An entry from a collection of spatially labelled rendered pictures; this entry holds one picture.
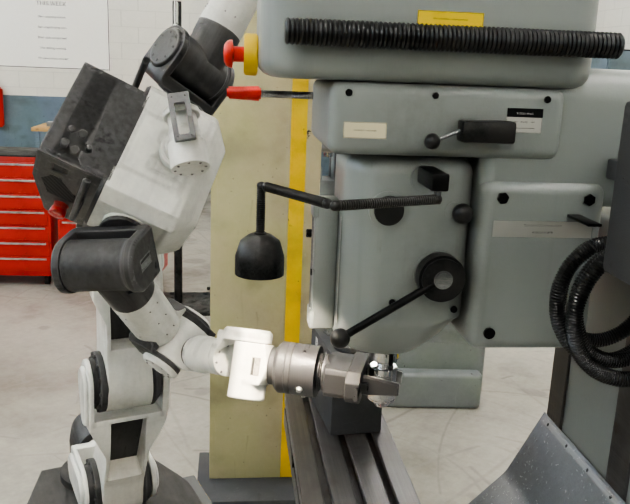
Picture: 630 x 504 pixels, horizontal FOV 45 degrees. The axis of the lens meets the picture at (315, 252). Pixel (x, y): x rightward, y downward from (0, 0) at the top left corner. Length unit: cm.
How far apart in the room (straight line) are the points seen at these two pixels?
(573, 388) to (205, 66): 91
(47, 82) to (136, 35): 129
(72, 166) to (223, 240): 165
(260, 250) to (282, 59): 26
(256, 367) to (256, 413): 192
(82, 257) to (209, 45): 48
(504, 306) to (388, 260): 19
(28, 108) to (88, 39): 118
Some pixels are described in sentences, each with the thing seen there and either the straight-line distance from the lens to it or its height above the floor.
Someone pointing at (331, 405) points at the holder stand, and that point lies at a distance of 171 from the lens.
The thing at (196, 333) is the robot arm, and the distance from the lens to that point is 151.
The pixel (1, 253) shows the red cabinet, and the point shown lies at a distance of 617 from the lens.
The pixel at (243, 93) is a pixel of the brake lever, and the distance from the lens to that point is 124.
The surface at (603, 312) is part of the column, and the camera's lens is 136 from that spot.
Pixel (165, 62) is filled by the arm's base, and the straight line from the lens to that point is 146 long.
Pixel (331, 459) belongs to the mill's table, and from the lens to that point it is 165.
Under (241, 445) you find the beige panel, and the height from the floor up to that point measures 18.
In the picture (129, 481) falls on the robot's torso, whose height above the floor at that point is 73.
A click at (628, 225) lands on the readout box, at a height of 158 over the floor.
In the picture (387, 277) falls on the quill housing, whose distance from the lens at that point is 112.
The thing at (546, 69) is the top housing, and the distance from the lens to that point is 110.
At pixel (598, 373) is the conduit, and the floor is 137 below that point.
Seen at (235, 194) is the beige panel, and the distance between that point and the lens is 291.
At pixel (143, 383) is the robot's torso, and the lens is 179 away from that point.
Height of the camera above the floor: 175
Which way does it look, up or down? 14 degrees down
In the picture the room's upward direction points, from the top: 2 degrees clockwise
